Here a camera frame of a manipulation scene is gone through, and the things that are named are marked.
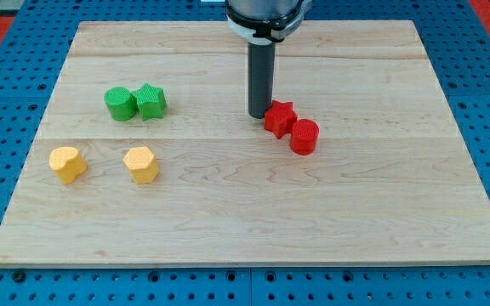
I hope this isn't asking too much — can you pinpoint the light wooden board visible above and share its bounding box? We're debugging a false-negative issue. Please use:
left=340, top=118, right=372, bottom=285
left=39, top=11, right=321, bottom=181
left=0, top=20, right=490, bottom=269

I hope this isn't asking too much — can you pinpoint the red star block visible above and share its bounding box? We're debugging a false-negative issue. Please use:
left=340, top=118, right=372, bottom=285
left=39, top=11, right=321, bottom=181
left=264, top=100, right=298, bottom=139

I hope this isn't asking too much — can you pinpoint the red cylinder block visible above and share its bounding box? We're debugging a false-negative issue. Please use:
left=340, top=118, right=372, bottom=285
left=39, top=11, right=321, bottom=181
left=289, top=119, right=320, bottom=156

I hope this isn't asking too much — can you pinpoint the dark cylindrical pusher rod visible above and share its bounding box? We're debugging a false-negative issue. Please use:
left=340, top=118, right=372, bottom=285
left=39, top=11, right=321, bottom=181
left=248, top=42, right=275, bottom=119

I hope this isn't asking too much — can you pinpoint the yellow hexagon block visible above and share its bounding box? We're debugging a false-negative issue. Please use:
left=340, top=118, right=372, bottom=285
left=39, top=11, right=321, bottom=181
left=122, top=146, right=159, bottom=184

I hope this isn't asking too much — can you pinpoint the green star block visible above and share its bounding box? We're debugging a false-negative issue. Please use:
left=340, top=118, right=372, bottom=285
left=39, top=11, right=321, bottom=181
left=132, top=83, right=167, bottom=121

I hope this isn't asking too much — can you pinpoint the green cylinder block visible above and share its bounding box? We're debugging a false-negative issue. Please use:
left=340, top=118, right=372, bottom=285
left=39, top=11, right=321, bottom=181
left=104, top=87, right=138, bottom=122

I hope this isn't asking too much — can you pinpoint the yellow heart block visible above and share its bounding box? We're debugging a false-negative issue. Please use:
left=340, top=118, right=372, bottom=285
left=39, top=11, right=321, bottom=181
left=48, top=146, right=88, bottom=184

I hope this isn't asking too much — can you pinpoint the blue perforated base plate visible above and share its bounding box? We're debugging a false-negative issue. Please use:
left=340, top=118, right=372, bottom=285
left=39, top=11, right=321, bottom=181
left=0, top=0, right=490, bottom=305

